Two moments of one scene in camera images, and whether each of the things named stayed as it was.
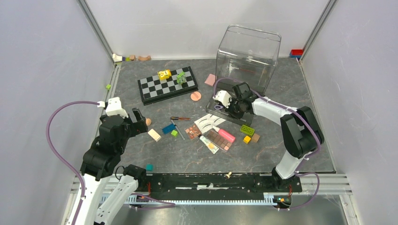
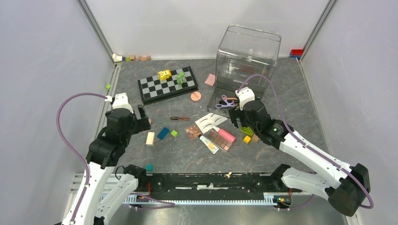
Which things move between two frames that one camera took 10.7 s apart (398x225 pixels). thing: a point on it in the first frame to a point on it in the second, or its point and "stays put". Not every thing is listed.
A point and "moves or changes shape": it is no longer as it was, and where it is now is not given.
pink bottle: [224, 134] stays put
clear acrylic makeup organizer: [248, 55] stays put
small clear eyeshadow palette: [193, 131] stays put
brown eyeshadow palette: [213, 135] stays put
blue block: [168, 129] to [163, 133]
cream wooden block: [154, 135] moves or changes shape
